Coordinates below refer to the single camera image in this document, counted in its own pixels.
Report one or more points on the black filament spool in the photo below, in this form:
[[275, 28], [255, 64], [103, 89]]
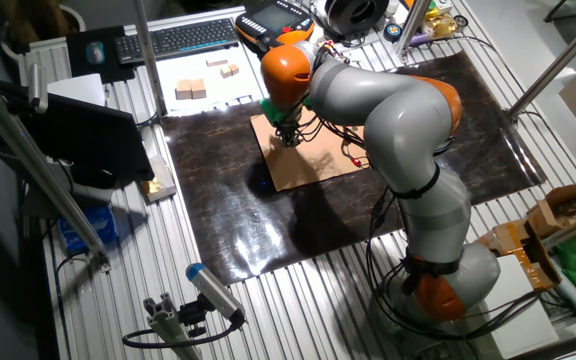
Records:
[[338, 20]]

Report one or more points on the long aluminium profile beam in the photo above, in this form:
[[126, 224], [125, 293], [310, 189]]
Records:
[[43, 185]]

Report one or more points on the white round object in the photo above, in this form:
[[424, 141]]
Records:
[[316, 34]]

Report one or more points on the black laptop screen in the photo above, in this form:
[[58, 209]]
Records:
[[93, 140]]

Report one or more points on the brown cardboard sheet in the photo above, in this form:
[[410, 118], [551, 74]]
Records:
[[288, 170]]

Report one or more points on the aluminium profile bar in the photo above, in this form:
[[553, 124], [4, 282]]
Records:
[[575, 227]]

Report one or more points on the purple object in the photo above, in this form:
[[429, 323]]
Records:
[[420, 40]]

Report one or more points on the round black blue tin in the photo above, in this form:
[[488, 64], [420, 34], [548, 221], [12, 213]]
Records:
[[393, 32]]

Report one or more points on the aluminium frame post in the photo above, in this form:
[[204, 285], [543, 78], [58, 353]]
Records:
[[412, 25], [558, 64], [149, 55]]

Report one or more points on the silver bar camera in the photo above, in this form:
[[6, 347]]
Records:
[[37, 87]]

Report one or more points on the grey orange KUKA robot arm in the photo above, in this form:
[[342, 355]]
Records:
[[403, 120]]

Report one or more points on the dark wooden plank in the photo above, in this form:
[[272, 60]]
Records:
[[558, 350]]

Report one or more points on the small box gold contents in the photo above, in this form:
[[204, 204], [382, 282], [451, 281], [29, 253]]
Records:
[[160, 182]]

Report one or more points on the short aluminium profile stub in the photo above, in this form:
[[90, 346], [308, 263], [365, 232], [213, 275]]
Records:
[[168, 325]]

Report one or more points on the orange black teach pendant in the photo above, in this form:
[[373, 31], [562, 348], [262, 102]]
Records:
[[273, 22]]

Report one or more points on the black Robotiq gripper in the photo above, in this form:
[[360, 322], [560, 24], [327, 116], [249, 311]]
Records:
[[290, 125]]

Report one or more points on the open cardboard box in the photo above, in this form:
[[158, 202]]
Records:
[[563, 205]]

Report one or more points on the black camera bracket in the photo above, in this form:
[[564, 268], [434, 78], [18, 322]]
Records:
[[193, 315]]

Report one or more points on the dark marble pattern mat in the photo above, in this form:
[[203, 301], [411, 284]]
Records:
[[228, 210]]

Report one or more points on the small wooden cube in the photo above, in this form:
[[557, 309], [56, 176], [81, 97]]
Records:
[[225, 71], [234, 69]]

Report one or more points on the yellow packet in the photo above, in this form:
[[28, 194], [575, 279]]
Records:
[[440, 26]]

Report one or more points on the black mouse pad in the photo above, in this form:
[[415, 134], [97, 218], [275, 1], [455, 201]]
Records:
[[80, 72]]

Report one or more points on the silver camera blue tip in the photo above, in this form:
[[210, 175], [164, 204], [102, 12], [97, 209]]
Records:
[[215, 292]]

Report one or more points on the Rubik's cube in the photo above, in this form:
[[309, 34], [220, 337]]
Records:
[[332, 48]]

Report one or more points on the white paper sheet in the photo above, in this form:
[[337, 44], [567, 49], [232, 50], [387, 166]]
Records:
[[238, 90]]

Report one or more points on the black keyboard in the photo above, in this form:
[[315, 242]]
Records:
[[178, 39]]

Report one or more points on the blue tissue pack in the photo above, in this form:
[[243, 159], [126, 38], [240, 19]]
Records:
[[88, 227]]

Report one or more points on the taped cardboard box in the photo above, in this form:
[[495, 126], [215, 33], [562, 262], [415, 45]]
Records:
[[508, 237]]

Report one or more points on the large wooden cube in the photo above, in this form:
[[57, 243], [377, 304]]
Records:
[[183, 90], [198, 88]]

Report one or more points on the green printed wrist mount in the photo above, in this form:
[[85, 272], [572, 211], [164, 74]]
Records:
[[270, 109]]

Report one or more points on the white flat box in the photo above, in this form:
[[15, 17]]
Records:
[[528, 320]]

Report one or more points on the grey roll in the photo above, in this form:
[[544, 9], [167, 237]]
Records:
[[575, 300]]

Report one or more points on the flat wooden block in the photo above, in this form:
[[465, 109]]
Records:
[[217, 62]]

